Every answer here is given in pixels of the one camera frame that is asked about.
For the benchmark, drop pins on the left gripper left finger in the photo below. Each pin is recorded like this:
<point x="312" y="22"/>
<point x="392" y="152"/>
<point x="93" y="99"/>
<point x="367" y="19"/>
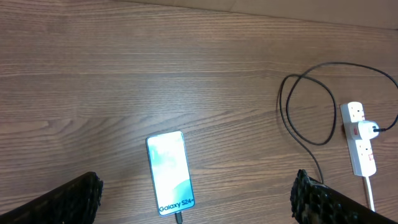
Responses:
<point x="75" y="202"/>

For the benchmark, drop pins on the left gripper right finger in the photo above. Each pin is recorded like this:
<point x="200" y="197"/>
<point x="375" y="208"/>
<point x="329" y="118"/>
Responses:
<point x="315" y="203"/>

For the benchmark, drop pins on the Galaxy S24+ smartphone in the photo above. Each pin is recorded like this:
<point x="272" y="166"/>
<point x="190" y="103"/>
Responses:
<point x="170" y="173"/>

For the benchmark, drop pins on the white charger adapter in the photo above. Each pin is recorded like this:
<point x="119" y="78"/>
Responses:
<point x="363" y="130"/>

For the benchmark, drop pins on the white power strip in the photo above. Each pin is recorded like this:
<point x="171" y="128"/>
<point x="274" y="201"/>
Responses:
<point x="361" y="152"/>

